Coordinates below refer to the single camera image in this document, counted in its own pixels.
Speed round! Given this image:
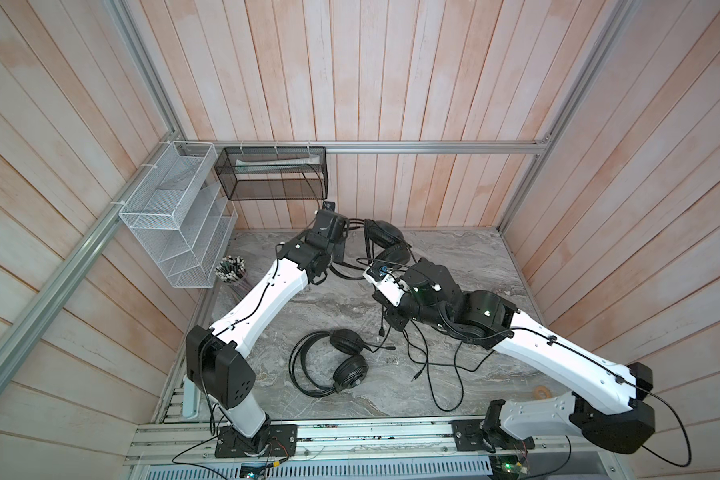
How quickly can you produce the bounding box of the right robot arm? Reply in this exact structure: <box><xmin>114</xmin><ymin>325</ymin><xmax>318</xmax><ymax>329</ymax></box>
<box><xmin>364</xmin><ymin>258</ymin><xmax>655</xmax><ymax>454</ymax></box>

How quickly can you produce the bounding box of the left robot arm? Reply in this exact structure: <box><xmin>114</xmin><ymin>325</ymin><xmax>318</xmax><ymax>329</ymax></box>
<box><xmin>186</xmin><ymin>201</ymin><xmax>348</xmax><ymax>456</ymax></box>

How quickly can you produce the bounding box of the clear cup of pencils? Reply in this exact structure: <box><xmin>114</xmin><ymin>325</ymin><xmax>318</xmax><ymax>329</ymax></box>
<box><xmin>215</xmin><ymin>255</ymin><xmax>252</xmax><ymax>297</ymax></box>

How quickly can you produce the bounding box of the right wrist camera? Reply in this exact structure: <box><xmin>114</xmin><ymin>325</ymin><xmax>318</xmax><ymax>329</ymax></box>
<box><xmin>363</xmin><ymin>264</ymin><xmax>410</xmax><ymax>307</ymax></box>

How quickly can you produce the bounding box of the black mesh wall basket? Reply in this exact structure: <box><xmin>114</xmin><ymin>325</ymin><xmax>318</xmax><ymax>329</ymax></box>
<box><xmin>214</xmin><ymin>146</ymin><xmax>329</xmax><ymax>202</ymax></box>

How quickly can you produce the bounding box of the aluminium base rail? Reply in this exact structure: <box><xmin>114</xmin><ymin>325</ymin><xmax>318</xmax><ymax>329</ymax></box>
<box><xmin>125</xmin><ymin>415</ymin><xmax>622</xmax><ymax>466</ymax></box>

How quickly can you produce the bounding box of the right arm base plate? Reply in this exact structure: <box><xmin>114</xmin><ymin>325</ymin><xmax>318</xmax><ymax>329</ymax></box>
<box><xmin>450</xmin><ymin>420</ymin><xmax>535</xmax><ymax>453</ymax></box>

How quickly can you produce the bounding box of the white wire mesh shelf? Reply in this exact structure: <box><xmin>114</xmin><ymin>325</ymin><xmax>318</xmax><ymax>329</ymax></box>
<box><xmin>119</xmin><ymin>141</ymin><xmax>237</xmax><ymax>289</ymax></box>

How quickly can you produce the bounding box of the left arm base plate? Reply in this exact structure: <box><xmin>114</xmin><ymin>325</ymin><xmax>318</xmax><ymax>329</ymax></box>
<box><xmin>214</xmin><ymin>424</ymin><xmax>298</xmax><ymax>459</ymax></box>

